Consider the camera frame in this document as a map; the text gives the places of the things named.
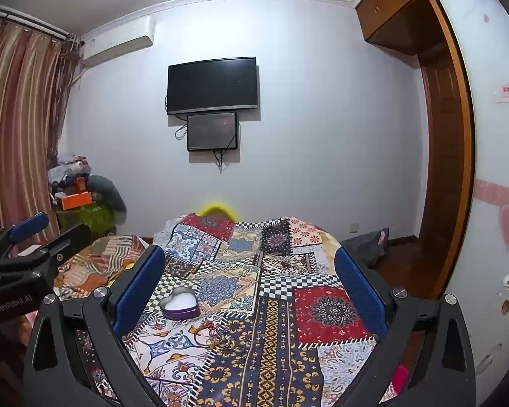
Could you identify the pile of household clutter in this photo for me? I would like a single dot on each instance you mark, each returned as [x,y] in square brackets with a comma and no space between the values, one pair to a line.
[68,171]

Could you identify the patchwork printed blanket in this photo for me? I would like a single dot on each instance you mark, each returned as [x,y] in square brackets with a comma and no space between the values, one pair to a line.
[275,271]

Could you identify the yellow plastic object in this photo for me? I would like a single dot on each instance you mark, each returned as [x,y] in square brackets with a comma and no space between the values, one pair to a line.
[215,208]

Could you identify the small black wall monitor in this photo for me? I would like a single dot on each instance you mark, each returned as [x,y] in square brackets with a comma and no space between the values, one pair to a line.
[212,131]

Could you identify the white air conditioner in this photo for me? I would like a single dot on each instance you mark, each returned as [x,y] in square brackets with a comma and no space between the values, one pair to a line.
[118,44]

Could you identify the red label wall sticker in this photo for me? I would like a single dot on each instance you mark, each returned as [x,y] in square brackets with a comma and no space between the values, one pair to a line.
[506,92]

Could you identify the brown wooden door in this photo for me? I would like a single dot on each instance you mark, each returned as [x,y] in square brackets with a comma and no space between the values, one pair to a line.
[443,169]

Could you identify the green patterned cloth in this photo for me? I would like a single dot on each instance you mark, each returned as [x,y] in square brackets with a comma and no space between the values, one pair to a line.
[85,220]

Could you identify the orange striped blanket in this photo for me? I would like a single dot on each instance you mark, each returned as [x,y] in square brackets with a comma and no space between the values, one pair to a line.
[97,263]

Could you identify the orange box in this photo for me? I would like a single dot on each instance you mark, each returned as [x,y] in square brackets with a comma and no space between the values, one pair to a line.
[74,200]

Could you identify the curtain rail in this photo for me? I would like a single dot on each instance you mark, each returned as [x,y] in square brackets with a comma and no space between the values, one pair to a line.
[29,19]

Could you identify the jewellery pieces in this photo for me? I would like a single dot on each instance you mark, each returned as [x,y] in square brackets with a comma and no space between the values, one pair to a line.
[214,328]

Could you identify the red striped curtain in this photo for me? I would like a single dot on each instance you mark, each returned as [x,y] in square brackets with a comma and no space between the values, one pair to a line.
[17,127]

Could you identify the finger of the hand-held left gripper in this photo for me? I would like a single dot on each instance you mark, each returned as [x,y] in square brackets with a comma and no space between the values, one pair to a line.
[63,241]
[27,225]

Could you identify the black wall television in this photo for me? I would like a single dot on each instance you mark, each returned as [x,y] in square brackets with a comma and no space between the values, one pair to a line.
[212,84]

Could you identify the dark bag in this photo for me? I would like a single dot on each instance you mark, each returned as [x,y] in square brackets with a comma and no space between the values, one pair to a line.
[364,243]

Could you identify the white wall socket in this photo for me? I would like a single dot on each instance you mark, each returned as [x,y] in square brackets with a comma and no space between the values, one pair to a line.
[353,227]

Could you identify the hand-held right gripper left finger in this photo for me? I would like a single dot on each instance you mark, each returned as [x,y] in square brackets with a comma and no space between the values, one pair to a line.
[138,286]

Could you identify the wooden overhead cabinet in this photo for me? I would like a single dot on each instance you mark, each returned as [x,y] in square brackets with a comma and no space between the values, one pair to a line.
[398,12]

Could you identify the purple heart-shaped box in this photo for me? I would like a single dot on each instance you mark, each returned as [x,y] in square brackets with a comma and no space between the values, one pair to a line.
[180,311]

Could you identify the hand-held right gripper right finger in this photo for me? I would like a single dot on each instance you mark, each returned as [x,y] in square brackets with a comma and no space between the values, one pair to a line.
[358,288]

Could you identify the pink ribbon sticker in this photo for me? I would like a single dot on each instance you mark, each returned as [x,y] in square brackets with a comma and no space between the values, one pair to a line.
[492,190]

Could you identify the pink cloth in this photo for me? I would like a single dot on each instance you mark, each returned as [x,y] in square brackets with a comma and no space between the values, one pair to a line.
[401,378]

